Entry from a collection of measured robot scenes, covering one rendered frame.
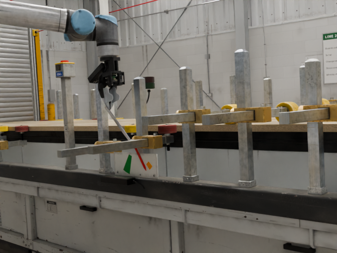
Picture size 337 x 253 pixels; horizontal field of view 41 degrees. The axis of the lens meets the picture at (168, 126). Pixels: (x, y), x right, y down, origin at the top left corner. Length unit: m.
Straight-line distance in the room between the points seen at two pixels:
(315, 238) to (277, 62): 7.88
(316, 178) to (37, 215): 2.06
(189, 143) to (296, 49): 7.55
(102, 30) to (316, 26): 7.42
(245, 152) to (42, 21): 0.85
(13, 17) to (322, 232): 1.25
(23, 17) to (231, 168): 0.98
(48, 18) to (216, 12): 8.46
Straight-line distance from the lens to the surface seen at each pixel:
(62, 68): 2.24
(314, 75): 1.43
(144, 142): 1.82
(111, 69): 1.87
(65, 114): 2.26
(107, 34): 1.88
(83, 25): 1.72
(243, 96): 1.55
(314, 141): 1.44
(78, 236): 2.76
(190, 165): 1.71
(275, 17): 9.39
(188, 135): 1.70
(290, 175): 1.74
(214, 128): 1.88
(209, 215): 1.73
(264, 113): 1.50
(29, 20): 1.72
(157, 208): 1.90
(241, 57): 1.55
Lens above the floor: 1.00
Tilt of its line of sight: 3 degrees down
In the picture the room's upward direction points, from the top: 3 degrees counter-clockwise
